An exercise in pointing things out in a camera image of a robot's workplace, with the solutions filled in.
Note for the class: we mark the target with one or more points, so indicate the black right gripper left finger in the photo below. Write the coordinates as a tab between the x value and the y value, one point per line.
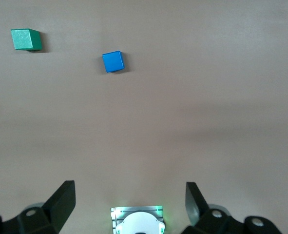
56	207

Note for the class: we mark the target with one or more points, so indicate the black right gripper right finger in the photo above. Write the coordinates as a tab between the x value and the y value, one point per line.
202	214

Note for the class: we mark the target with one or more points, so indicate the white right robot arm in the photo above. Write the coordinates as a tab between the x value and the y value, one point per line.
140	223

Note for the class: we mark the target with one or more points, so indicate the blue wooden cube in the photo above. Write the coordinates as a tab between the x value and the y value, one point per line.
112	61

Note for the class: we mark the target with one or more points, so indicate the green wooden cube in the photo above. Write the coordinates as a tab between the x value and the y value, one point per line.
23	39

